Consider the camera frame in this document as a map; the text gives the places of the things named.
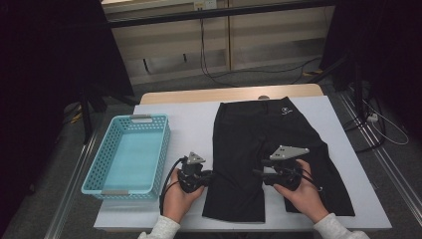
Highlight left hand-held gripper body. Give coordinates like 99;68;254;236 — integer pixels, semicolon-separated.
177;151;213;194

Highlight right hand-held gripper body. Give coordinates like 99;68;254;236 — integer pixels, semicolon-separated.
263;144;311;192

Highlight black shorts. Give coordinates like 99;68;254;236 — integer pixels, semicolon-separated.
202;97;356;223

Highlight light blue plastic basket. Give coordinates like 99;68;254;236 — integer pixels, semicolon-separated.
81;114;172;201

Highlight person's left hand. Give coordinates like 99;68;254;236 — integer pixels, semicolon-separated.
162;168;205;224

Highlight person's right hand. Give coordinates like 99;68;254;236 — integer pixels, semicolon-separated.
273;158;330;224

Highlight white table mat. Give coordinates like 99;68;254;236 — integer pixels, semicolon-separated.
94;96;392;232

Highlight black metal stand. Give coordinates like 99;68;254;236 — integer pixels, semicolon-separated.
308;53;366;118

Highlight black tripod stand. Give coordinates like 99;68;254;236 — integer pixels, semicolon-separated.
78;83;140;145

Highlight beige cabinet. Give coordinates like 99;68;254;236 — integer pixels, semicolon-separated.
101;0;336;86

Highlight black horizontal bar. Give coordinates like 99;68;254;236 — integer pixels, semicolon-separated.
107;0;336;29

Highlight narrow black curtain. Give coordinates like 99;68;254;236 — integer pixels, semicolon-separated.
319;0;422;140

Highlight wide black curtain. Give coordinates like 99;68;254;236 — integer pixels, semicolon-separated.
0;0;135;227

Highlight right hand-held gripper black cable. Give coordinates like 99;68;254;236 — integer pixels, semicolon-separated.
297;167;323;193

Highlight hand-held gripper black cable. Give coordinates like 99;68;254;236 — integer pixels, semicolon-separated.
297;167;323;193
158;156;187;216

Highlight left hand-held gripper black cable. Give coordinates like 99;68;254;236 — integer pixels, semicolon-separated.
158;156;187;216

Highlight bundle of black cables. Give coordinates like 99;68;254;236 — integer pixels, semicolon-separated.
342;96;387;153

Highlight aluminium floor rail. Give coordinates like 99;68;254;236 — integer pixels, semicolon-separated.
337;89;422;217
44;132;99;239

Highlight white floor cable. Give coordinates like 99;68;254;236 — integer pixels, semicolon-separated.
362;99;410;146

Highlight long black floor cable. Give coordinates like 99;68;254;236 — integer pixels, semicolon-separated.
198;8;322;89

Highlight yellow cable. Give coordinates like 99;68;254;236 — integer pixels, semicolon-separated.
68;104;84;124

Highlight white wall socket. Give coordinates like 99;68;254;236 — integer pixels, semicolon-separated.
193;0;218;10

